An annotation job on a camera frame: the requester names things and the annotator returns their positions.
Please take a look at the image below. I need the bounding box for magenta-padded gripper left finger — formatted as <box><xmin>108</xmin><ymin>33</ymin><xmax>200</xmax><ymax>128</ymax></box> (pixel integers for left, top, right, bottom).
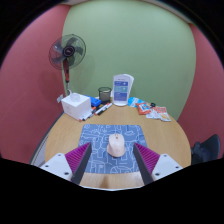
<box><xmin>39</xmin><ymin>141</ymin><xmax>93</xmax><ymax>186</ymax></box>

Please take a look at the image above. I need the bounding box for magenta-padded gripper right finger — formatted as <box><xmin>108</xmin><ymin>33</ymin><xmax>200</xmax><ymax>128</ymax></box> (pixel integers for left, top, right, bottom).
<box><xmin>132</xmin><ymin>142</ymin><xmax>184</xmax><ymax>186</ymax></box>

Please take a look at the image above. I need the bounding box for cream pink computer mouse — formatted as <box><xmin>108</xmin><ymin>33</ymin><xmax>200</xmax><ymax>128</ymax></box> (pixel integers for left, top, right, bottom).
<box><xmin>105</xmin><ymin>133</ymin><xmax>127</xmax><ymax>159</ymax></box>

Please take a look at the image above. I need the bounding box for blue patterned mouse pad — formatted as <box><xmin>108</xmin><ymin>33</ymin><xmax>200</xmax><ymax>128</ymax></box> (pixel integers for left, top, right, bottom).
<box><xmin>77</xmin><ymin>123</ymin><xmax>149</xmax><ymax>175</ymax></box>

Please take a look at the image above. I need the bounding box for black office chair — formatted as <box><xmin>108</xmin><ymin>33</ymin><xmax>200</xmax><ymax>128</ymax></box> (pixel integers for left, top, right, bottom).
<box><xmin>190</xmin><ymin>133</ymin><xmax>222</xmax><ymax>165</ymax></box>

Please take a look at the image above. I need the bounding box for white orange snack packet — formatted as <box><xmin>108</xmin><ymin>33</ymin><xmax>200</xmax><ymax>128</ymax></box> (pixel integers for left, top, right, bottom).
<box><xmin>146</xmin><ymin>105</ymin><xmax>172</xmax><ymax>123</ymax></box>

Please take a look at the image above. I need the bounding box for red capped whiteboard marker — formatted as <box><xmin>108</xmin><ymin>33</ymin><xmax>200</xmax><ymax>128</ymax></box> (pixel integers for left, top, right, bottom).
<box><xmin>78</xmin><ymin>106</ymin><xmax>98</xmax><ymax>122</ymax></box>

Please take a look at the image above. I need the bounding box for white tissue box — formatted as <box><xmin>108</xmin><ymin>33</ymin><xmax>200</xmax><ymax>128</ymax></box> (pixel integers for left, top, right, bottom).
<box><xmin>60</xmin><ymin>92</ymin><xmax>93</xmax><ymax>121</ymax></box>

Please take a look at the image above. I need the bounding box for black capped whiteboard marker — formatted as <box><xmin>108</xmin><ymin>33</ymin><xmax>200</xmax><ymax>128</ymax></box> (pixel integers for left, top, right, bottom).
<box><xmin>93</xmin><ymin>102</ymin><xmax>114</xmax><ymax>117</ymax></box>

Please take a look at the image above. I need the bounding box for light blue snack packet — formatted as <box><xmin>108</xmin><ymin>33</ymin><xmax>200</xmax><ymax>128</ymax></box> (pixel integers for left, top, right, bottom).
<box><xmin>127</xmin><ymin>96</ymin><xmax>145</xmax><ymax>109</ymax></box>

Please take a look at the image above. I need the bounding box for blue whiteboard eraser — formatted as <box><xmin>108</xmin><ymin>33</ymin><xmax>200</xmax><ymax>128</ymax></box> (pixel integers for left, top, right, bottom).
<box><xmin>85</xmin><ymin>95</ymin><xmax>102</xmax><ymax>108</ymax></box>

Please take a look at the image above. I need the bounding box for dark mesh pen cup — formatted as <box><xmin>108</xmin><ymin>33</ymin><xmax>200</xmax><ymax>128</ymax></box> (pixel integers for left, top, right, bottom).
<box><xmin>97</xmin><ymin>86</ymin><xmax>113</xmax><ymax>105</ymax></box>

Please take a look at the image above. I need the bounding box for white blue sign stand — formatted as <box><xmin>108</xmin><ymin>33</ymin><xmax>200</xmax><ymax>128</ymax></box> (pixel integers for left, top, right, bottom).
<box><xmin>111</xmin><ymin>73</ymin><xmax>135</xmax><ymax>107</ymax></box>

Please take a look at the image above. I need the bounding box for red black standing fan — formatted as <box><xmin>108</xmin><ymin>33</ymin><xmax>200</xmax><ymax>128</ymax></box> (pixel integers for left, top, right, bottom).
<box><xmin>48</xmin><ymin>33</ymin><xmax>87</xmax><ymax>98</ymax></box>

